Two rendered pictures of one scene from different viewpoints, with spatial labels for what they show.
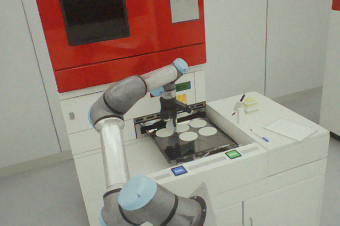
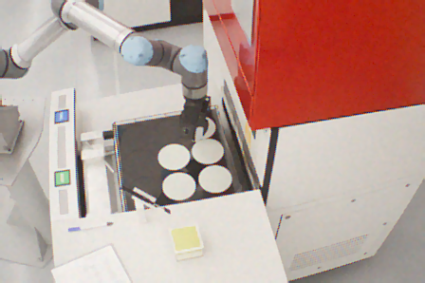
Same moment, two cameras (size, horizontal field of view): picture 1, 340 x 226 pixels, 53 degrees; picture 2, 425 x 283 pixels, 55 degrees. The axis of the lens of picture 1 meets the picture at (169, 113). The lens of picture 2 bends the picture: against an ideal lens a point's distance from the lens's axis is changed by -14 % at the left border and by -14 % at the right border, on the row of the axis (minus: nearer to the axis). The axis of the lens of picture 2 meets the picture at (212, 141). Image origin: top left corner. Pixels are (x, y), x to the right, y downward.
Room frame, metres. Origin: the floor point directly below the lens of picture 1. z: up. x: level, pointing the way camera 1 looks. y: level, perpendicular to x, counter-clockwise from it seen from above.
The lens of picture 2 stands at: (1.83, -0.97, 2.09)
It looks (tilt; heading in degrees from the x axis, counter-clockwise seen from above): 51 degrees down; 96
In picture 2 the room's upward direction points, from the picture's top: straight up
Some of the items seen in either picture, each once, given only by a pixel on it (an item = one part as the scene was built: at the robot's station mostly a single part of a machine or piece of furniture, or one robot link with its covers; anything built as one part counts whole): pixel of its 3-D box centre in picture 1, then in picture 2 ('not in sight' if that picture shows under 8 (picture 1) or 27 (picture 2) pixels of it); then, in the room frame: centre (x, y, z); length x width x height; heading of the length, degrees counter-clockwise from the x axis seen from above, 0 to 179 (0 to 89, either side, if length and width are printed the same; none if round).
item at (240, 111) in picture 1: (238, 110); (145, 205); (1.59, -0.36, 1.03); 0.06 x 0.04 x 0.13; 19
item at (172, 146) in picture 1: (188, 136); (174, 157); (1.61, -0.09, 0.90); 0.34 x 0.34 x 0.01; 19
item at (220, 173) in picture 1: (208, 176); (65, 160); (1.25, -0.14, 0.89); 0.55 x 0.09 x 0.14; 109
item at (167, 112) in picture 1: (169, 107); (195, 103); (1.67, 0.00, 1.05); 0.09 x 0.08 x 0.12; 82
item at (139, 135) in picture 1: (171, 122); (238, 142); (1.81, -0.01, 0.89); 0.44 x 0.02 x 0.10; 109
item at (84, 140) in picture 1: (139, 109); (230, 76); (1.76, 0.16, 1.02); 0.82 x 0.03 x 0.40; 109
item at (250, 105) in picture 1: (248, 105); (186, 243); (1.71, -0.44, 1.00); 0.07 x 0.07 x 0.07; 21
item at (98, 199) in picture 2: not in sight; (96, 180); (1.37, -0.19, 0.87); 0.36 x 0.08 x 0.03; 109
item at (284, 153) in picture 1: (260, 127); (164, 272); (1.64, -0.49, 0.89); 0.62 x 0.35 x 0.14; 19
